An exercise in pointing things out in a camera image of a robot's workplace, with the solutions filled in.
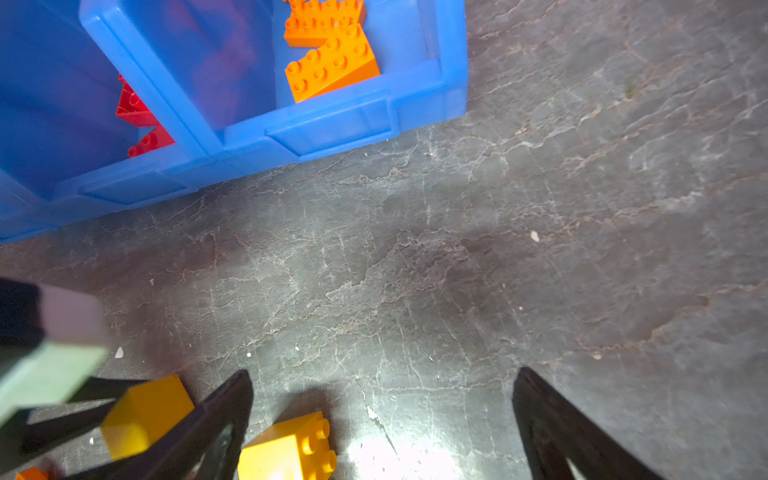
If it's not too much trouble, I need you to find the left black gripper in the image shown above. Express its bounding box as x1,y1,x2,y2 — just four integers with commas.
1,278,146,474

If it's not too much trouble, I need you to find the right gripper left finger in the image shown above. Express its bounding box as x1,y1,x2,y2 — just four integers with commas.
73,369,254,479

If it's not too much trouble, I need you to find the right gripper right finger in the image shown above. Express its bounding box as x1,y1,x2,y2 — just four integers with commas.
512,367,660,479

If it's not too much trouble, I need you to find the yellow brick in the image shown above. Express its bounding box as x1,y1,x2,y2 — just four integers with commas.
237,411,337,480
100,375,194,461

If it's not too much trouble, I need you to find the red arched brick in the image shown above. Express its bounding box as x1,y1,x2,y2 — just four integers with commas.
116,75,160,127

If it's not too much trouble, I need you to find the blue three-compartment bin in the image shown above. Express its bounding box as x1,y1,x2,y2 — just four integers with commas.
1,1,469,243

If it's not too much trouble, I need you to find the orange brick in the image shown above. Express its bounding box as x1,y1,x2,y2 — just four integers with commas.
15,467,50,480
285,23,381,103
283,0,367,48

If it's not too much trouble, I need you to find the red square brick top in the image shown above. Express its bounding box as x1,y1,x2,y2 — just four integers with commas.
128,126,175,158

